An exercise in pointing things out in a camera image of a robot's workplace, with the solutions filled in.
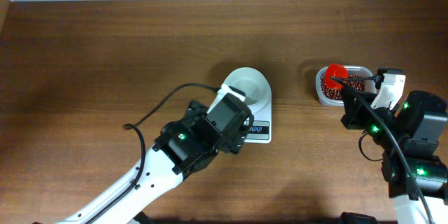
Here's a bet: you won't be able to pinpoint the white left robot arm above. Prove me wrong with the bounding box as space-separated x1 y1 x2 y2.
64 93 253 223

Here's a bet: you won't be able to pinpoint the white round bowl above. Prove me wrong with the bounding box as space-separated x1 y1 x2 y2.
224 67 271 110

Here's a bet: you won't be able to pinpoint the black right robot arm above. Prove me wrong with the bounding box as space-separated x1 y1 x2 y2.
341 87 447 223

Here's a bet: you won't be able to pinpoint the orange measuring scoop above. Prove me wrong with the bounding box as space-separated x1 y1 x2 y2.
324 64 349 90

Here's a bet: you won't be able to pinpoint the clear plastic container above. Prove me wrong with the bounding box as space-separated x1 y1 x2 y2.
314 64 377 108

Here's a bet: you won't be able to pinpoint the red adzuki beans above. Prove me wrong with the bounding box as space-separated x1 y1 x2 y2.
319 73 367 102

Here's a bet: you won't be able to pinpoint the white digital kitchen scale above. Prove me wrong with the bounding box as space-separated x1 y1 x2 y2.
245 88 272 144

